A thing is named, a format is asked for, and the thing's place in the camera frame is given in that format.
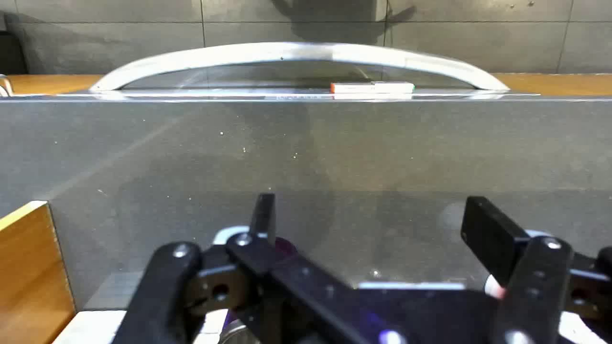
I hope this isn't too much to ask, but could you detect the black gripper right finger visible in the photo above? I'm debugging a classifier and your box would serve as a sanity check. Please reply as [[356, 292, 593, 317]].
[[461, 195, 612, 344]]

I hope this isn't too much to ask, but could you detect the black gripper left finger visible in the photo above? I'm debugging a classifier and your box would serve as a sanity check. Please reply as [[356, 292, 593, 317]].
[[113, 193, 379, 344]]

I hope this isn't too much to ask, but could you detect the wooden base cabinet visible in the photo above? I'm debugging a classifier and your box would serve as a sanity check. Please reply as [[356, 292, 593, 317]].
[[6, 72, 103, 97], [493, 72, 612, 97]]

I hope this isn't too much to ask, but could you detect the stainless steel dishwasher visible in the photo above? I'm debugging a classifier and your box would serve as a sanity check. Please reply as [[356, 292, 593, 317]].
[[88, 40, 513, 103]]

